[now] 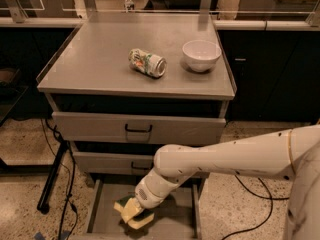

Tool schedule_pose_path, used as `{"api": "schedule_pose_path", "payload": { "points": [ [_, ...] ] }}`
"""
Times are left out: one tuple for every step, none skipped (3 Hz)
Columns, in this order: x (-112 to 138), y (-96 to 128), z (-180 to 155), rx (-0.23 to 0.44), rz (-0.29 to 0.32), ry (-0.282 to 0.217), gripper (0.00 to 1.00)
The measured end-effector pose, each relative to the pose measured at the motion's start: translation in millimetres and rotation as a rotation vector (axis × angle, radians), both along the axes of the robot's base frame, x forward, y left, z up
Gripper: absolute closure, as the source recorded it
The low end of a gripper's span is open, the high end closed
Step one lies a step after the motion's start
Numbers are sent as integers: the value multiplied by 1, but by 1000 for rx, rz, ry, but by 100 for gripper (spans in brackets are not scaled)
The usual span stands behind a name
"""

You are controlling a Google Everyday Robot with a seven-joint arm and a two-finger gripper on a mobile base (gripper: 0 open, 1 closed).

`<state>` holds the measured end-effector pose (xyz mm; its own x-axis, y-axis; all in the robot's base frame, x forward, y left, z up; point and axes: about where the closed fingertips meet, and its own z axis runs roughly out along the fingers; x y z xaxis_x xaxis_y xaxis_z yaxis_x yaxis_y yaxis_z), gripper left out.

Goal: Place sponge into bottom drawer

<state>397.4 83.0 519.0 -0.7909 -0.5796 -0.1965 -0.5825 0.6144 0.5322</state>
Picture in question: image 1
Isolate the open bottom drawer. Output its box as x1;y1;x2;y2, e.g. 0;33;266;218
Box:
70;175;202;240

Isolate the black floor cable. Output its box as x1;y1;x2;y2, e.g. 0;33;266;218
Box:
221;175;291;240
40;117;80;240

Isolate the black top drawer handle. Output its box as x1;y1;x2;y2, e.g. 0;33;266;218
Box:
124;124;153;133

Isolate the white rail bar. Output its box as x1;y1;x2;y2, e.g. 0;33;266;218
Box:
0;17;320;32

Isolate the black drawer handle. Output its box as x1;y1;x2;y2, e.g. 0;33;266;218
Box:
124;124;153;133
131;161;153;171

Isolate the top drawer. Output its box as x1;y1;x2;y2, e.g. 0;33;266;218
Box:
52;112;226;146

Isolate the grey drawer cabinet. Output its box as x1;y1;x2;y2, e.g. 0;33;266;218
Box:
36;11;237;240

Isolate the black floor cable left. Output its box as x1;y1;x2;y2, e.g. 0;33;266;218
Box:
40;117;80;240

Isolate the black floor cable right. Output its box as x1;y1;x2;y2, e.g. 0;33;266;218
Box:
221;175;291;240

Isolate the black middle drawer handle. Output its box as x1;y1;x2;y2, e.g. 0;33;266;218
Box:
131;161;153;171

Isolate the green and yellow sponge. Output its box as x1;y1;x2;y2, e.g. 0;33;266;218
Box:
114;195;154;230

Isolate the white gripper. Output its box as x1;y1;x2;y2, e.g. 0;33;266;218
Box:
121;179;164;223

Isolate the crushed soda can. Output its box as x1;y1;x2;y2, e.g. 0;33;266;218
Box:
128;48;167;79

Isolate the middle drawer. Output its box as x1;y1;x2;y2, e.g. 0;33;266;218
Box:
74;151;154;176

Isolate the white bowl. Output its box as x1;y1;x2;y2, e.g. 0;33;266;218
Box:
182;40;222;72

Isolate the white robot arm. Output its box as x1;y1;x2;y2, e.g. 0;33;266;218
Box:
121;125;320;240

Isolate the clear water bottle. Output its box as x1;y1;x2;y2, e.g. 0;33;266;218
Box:
124;0;135;12

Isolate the black table leg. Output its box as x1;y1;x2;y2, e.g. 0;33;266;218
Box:
37;141;67;214

